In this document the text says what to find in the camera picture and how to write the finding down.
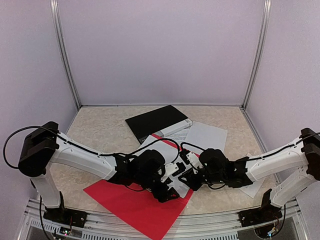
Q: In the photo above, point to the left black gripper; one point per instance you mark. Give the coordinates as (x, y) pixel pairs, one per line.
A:
(166, 197)

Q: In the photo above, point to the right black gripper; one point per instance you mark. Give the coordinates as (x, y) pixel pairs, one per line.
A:
(194, 184)

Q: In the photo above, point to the white sheet top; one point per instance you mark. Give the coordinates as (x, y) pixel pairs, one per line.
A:
(169, 154)

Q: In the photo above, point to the white sheet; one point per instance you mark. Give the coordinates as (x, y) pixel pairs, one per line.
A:
(206, 136)
(169, 154)

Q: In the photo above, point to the red folder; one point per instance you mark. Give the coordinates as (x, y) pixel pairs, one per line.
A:
(138, 207)

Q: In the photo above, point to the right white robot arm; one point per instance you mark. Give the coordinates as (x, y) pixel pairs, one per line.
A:
(303, 154)

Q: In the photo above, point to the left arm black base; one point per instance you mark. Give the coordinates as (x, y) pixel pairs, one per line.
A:
(66, 216)

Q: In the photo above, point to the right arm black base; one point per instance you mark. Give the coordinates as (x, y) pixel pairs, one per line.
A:
(265, 213)

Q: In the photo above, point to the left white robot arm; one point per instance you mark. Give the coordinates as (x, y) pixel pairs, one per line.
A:
(46, 144)

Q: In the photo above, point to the black folder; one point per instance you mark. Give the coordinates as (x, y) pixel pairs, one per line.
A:
(163, 122)

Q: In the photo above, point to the printed text sheet centre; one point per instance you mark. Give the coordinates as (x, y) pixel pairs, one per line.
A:
(176, 139)

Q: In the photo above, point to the printed text sheet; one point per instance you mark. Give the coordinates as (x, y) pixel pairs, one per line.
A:
(252, 190)
(176, 139)

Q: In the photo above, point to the blank white sheet lower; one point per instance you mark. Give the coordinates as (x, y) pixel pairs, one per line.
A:
(206, 136)

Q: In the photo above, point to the printed text sheet right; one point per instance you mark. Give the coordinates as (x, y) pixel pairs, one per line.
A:
(252, 190)

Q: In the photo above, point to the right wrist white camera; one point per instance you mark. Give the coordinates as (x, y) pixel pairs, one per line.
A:
(190, 158)

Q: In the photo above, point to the aluminium front rail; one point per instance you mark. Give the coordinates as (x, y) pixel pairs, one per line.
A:
(228, 225)

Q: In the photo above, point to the right aluminium frame post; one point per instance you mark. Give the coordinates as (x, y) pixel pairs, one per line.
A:
(258, 53)

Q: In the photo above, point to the aluminium frame post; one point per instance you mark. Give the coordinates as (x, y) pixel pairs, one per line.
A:
(54, 6)
(258, 53)

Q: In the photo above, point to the left aluminium frame post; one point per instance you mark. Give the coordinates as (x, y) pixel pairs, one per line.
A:
(54, 6)

